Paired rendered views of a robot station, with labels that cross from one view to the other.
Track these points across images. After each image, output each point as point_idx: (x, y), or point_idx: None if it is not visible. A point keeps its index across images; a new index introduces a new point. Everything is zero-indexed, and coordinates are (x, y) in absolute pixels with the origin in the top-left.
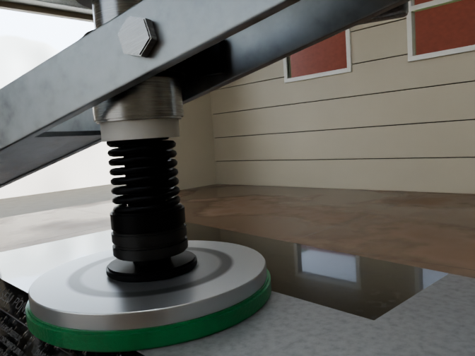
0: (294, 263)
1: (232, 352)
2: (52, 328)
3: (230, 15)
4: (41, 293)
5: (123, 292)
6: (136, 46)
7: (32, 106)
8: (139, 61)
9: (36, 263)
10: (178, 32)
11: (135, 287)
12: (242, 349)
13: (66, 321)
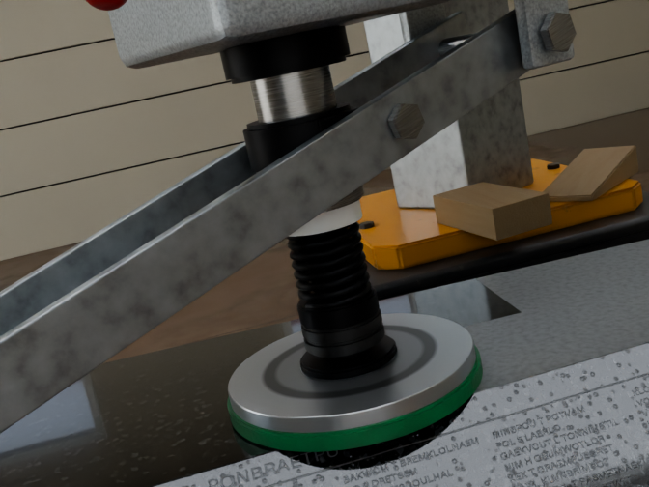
0: None
1: (517, 358)
2: (415, 414)
3: (471, 99)
4: (352, 407)
5: (409, 368)
6: (413, 130)
7: (279, 210)
8: (402, 143)
9: (79, 475)
10: (434, 114)
11: (400, 363)
12: (516, 355)
13: (427, 398)
